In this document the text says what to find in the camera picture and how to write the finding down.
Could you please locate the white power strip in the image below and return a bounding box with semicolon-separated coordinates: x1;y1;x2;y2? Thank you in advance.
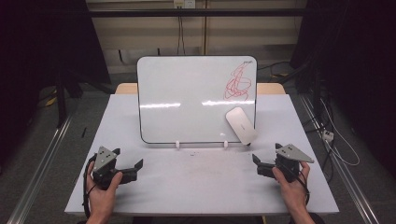
321;129;335;143

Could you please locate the yellow hanging cable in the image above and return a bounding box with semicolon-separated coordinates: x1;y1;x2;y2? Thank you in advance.
203;0;208;56

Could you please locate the white whiteboard eraser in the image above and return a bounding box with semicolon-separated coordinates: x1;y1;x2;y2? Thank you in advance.
224;106;259;147

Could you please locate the aluminium floor rail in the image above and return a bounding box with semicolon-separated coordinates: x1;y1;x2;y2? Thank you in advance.
6;116;74;224
298;92;381;224

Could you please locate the black floor cable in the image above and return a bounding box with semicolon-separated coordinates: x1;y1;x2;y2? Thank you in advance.
257;61;292;72

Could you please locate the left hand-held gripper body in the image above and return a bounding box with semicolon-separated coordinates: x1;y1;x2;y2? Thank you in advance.
92;146;124;190

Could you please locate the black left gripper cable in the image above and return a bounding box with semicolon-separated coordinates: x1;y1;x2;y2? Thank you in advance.
81;154;98;219

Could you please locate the person's left hand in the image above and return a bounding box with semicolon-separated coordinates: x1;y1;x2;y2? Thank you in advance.
85;161;124;219

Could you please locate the person's right hand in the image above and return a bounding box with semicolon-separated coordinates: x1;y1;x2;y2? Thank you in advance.
271;161;312;217

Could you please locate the black hanging cable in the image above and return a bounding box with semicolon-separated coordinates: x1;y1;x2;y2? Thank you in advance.
177;15;185;56

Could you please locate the black metal stand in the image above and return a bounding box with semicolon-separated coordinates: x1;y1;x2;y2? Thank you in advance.
55;69;69;129

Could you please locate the white wall socket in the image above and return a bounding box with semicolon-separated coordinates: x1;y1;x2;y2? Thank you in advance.
173;0;196;9

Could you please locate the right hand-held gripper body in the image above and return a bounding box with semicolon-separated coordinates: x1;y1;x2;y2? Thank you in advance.
274;142;315;184

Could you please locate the black horizontal bar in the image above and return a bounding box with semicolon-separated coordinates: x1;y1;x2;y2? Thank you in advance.
88;7;308;19

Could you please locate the white whiteboard with black rim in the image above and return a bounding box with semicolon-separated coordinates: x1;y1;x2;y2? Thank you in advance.
136;55;259;146

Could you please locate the black curtain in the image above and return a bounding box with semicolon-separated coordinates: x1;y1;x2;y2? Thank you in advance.
0;0;111;162
290;0;396;175

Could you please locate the white floor cable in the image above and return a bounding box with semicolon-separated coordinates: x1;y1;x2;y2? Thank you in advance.
319;97;361;167

